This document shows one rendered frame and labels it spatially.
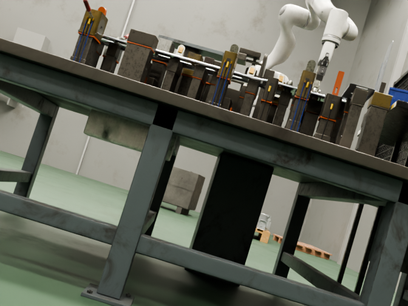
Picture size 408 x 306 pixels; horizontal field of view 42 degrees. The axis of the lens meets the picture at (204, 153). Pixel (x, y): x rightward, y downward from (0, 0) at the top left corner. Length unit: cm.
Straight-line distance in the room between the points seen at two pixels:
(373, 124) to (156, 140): 104
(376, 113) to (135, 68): 107
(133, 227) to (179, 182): 647
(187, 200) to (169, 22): 469
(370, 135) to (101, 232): 123
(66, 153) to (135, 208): 962
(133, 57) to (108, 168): 881
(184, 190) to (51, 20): 536
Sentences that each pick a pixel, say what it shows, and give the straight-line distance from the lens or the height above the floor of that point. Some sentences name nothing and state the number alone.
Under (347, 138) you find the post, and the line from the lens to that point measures 212.
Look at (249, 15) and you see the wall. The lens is 1174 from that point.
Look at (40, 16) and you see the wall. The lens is 1198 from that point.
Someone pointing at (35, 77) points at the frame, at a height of 62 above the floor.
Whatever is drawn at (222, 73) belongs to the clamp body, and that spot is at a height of 94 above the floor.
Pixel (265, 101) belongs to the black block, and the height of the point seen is 88.
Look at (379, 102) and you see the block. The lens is 241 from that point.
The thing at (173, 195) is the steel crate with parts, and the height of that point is 25.
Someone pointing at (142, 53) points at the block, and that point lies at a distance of 243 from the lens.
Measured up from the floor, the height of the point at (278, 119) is 85.
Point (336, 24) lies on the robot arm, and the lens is 255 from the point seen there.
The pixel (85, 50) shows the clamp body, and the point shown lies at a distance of 248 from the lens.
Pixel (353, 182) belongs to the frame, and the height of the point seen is 60.
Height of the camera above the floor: 42
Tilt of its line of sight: 4 degrees up
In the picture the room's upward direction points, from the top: 17 degrees clockwise
